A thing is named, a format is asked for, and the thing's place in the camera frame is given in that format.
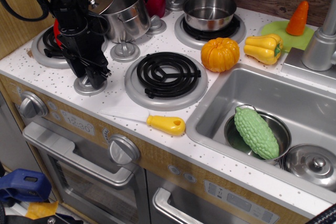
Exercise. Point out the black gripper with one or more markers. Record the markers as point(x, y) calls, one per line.
point(82, 39)

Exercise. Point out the silver stove knob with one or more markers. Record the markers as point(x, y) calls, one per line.
point(125, 52)
point(157, 26)
point(174, 5)
point(83, 86)

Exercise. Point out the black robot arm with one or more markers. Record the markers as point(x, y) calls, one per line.
point(56, 8)

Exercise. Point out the silver back stove knob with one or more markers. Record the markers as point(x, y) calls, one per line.
point(174, 5)

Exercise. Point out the black left coil burner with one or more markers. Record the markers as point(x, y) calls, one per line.
point(52, 50)

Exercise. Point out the black coil burner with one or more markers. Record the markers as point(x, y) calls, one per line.
point(167, 75)
point(52, 50)
point(230, 30)

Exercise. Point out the red toy under gripper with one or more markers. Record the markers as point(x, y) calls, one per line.
point(57, 33)

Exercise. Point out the tall steel pot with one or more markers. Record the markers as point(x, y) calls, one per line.
point(128, 19)

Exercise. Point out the black front coil burner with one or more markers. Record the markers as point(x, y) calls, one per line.
point(167, 75)

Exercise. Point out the silver left oven dial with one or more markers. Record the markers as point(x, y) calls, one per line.
point(32, 106)

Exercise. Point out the silver oven dial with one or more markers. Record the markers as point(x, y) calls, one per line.
point(32, 106)
point(122, 151)

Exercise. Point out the silver right oven dial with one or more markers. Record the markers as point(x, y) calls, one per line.
point(122, 151)

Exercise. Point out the dark red toy vegetable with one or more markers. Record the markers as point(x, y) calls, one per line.
point(156, 7)

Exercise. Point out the black back coil burner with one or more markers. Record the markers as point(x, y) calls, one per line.
point(230, 30)

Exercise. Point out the orange toy pumpkin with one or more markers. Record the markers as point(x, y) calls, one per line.
point(220, 54)

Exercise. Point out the steel saucepan on burner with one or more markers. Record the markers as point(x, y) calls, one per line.
point(209, 15)

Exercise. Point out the blue clamp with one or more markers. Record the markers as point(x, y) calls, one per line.
point(25, 185)

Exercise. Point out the green toy bitter gourd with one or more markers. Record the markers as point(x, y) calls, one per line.
point(256, 133)

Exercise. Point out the yellow toy bell pepper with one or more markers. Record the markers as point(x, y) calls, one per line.
point(266, 49)

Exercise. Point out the small steel pot in sink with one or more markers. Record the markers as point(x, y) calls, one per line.
point(280, 131)

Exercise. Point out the orange toy carrot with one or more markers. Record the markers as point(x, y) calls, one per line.
point(297, 22)

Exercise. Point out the green round plate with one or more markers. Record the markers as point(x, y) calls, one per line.
point(289, 41)

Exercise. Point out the silver sink basin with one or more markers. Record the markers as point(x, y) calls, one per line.
point(308, 113)

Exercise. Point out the silver faucet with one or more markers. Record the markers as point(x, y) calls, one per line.
point(319, 54)

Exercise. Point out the steel lid in sink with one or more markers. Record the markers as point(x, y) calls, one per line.
point(311, 163)

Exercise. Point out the silver oven door handle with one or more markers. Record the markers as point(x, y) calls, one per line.
point(62, 149)

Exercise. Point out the yellow handled toy knife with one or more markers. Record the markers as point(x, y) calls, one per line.
point(168, 124)

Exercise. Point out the silver dishwasher door handle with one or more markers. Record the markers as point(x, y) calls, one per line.
point(160, 202)

